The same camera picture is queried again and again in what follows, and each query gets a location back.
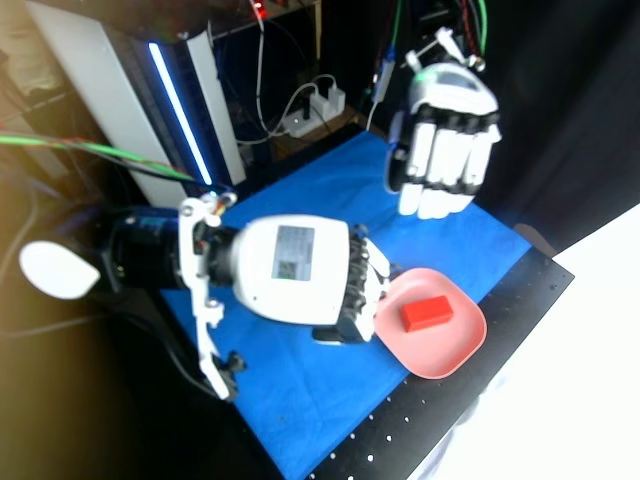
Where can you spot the red block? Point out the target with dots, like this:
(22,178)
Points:
(427,312)

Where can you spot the pink plate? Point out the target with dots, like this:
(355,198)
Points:
(450,355)

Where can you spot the blue cloth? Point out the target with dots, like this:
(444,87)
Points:
(300,400)

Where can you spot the white power strip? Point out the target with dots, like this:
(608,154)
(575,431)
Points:
(330,102)
(300,125)

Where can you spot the white tower with blue light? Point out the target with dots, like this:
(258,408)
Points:
(110,90)

